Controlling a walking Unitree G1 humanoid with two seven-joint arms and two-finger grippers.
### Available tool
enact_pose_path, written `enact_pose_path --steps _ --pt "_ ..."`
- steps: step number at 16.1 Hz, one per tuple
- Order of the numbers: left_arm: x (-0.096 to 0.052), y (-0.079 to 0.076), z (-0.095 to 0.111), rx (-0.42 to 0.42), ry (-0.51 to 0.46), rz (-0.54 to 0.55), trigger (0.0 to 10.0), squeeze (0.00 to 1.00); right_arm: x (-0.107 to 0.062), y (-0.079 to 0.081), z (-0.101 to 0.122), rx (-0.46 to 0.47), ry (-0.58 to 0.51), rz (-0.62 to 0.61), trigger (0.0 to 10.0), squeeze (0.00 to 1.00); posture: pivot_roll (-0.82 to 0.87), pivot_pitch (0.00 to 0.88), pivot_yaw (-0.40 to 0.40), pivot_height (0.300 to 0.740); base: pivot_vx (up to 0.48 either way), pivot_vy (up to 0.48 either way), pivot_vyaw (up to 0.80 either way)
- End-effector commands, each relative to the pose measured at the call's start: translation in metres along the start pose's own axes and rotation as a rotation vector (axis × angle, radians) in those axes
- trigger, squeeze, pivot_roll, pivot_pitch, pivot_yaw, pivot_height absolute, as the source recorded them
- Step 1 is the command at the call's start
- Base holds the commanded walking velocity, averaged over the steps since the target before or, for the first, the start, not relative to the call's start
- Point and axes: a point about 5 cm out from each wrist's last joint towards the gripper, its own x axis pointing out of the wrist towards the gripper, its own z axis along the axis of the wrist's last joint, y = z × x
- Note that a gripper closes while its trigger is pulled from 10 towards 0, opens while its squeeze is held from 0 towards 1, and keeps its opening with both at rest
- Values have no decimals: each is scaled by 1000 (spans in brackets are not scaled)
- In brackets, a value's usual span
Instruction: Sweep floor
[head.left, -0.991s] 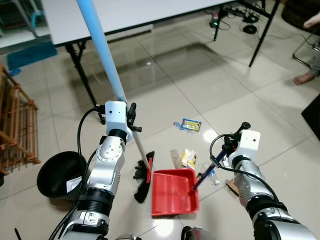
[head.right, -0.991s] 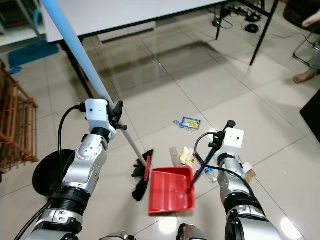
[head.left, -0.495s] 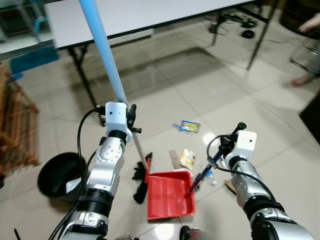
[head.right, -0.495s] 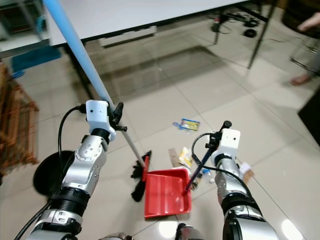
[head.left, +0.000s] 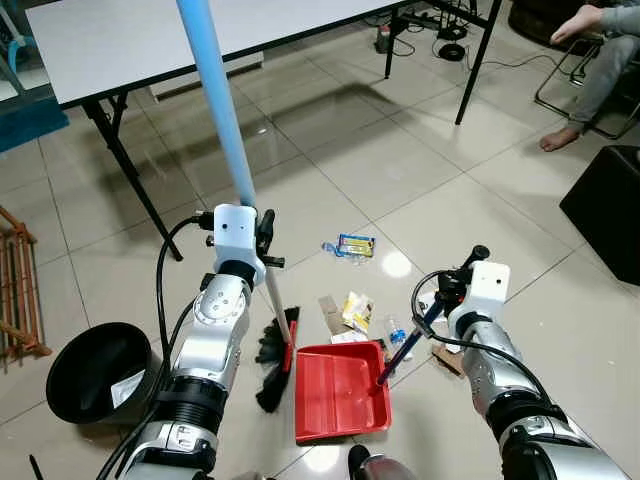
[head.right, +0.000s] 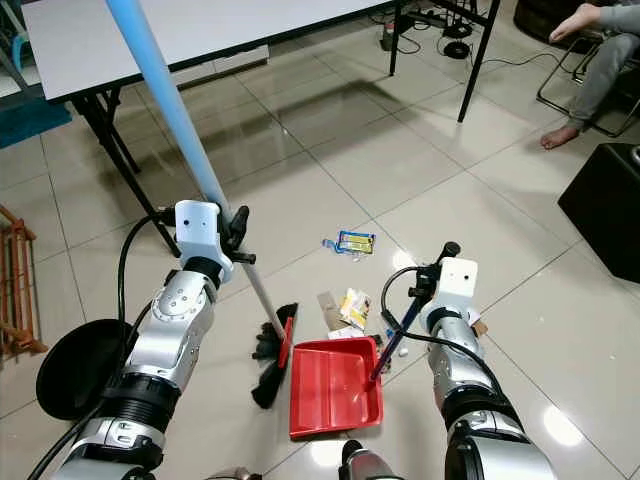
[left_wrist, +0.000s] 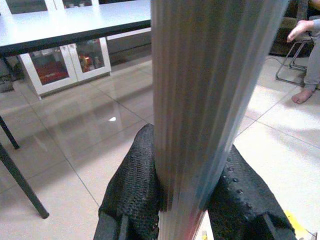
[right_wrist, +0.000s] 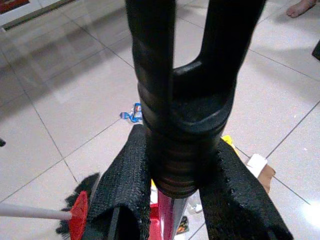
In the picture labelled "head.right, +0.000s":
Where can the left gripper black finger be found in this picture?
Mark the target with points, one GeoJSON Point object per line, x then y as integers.
{"type": "Point", "coordinates": [236, 224]}

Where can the broom red head black bristles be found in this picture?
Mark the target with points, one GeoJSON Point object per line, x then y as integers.
{"type": "Point", "coordinates": [160, 90]}

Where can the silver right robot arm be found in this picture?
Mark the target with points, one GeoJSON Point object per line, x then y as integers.
{"type": "Point", "coordinates": [460, 370]}

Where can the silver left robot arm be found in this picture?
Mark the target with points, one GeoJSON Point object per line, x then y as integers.
{"type": "Point", "coordinates": [175, 325]}

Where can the teal floor mat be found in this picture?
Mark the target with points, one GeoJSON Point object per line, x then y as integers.
{"type": "Point", "coordinates": [32, 122]}

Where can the yellow snack wrapper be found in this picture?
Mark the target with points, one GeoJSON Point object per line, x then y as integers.
{"type": "Point", "coordinates": [356, 308]}

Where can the blue yellow packet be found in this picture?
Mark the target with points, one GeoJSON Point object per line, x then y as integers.
{"type": "Point", "coordinates": [357, 241]}

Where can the brown cardboard scrap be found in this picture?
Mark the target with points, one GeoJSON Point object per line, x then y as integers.
{"type": "Point", "coordinates": [328, 308]}

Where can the silver robot right leg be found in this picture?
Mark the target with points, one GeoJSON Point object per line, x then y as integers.
{"type": "Point", "coordinates": [375, 462]}

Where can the black plastic bucket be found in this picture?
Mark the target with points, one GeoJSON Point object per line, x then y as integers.
{"type": "Point", "coordinates": [75, 365]}

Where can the black box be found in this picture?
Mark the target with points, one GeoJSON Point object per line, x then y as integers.
{"type": "Point", "coordinates": [605, 210]}

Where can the folded wooden slat rack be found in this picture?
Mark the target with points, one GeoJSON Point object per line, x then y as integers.
{"type": "Point", "coordinates": [17, 285]}

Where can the white table black legs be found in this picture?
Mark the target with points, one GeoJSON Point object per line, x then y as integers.
{"type": "Point", "coordinates": [120, 40]}

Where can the black power adapter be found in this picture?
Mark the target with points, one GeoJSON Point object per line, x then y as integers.
{"type": "Point", "coordinates": [457, 49]}

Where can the seated person grey clothes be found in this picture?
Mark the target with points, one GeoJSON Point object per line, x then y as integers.
{"type": "Point", "coordinates": [600, 75]}

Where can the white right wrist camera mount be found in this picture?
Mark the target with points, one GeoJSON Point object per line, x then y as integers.
{"type": "Point", "coordinates": [458, 285]}

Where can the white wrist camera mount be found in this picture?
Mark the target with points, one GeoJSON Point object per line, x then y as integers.
{"type": "Point", "coordinates": [200, 230]}
{"type": "Point", "coordinates": [458, 285]}

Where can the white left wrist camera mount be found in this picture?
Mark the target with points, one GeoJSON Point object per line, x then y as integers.
{"type": "Point", "coordinates": [200, 230]}

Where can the black metal frame chair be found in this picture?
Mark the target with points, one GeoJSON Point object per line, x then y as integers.
{"type": "Point", "coordinates": [547, 95]}

